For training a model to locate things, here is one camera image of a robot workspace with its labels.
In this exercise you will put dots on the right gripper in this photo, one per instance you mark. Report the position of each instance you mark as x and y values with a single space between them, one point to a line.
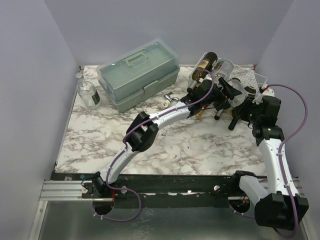
243 111

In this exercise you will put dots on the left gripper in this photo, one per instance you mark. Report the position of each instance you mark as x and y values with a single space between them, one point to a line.
227 90

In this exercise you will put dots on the round clear bottle dark label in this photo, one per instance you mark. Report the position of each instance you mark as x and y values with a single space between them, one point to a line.
87 92

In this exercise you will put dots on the clear bottle white label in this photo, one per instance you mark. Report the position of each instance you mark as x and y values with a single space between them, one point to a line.
241 92

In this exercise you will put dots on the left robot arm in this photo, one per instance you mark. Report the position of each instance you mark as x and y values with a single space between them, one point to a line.
142 132

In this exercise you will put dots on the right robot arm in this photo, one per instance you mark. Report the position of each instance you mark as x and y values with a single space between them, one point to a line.
279 206

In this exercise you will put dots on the green bottle black neck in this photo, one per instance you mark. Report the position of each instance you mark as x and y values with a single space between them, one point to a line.
241 112

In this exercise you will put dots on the red wine bottle gold foil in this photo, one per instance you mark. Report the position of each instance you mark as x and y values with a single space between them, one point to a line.
199 114

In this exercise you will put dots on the clear bottle silver cap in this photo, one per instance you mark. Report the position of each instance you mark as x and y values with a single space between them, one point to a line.
223 69

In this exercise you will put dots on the dark green bottle top left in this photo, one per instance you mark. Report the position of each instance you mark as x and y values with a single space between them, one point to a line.
204 66

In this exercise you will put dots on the chrome white bottle stopper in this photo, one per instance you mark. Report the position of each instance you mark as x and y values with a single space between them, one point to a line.
168 99

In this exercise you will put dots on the green plastic toolbox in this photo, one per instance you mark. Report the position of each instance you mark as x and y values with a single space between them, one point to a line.
139 75

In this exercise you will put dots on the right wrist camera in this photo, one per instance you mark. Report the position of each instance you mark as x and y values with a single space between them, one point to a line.
263 93

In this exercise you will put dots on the white wire wine rack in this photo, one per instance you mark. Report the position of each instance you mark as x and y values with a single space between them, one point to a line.
246 74

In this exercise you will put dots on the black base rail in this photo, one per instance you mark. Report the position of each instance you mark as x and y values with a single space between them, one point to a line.
132 191

